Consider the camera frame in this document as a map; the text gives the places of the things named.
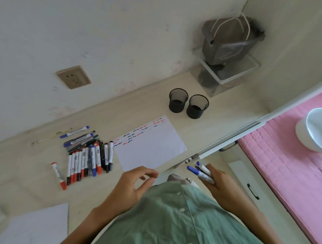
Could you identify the person's left hand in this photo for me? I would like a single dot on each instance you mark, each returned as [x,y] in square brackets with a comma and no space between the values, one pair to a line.
[123,191]

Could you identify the person's right hand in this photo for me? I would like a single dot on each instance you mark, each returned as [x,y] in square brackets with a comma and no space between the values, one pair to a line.
[229,193]

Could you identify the black slim pen silver tip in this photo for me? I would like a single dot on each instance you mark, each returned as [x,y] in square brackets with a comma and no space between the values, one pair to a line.
[101,153]
[103,158]

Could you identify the white paper sheet with squiggles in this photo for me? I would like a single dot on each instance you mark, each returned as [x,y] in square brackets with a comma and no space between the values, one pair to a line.
[151,148]

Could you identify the black click pen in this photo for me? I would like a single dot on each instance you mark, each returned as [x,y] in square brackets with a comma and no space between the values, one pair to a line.
[75,150]

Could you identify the black mesh cup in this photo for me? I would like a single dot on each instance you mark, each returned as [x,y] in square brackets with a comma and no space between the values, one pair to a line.
[178,100]
[197,106]

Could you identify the green shirt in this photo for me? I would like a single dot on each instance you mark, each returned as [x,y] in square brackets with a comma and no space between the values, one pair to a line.
[176,218]

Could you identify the pink mattress sheet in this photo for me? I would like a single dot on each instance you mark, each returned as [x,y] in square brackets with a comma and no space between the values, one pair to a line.
[281,163]

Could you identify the light wooden table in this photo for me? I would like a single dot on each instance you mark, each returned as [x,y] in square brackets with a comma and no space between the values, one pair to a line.
[213,130]

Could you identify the paper-wrapped chopsticks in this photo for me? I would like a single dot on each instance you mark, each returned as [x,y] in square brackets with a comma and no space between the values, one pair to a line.
[50,137]

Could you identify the blank white paper sheet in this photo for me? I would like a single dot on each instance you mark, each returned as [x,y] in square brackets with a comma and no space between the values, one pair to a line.
[37,226]

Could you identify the white round basin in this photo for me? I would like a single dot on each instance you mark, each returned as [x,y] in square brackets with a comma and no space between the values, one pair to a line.
[309,130]

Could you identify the clear acrylic rack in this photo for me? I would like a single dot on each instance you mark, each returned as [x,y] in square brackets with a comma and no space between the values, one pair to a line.
[249,65]

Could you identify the gold wall socket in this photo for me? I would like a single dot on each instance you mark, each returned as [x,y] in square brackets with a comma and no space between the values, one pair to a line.
[73,78]

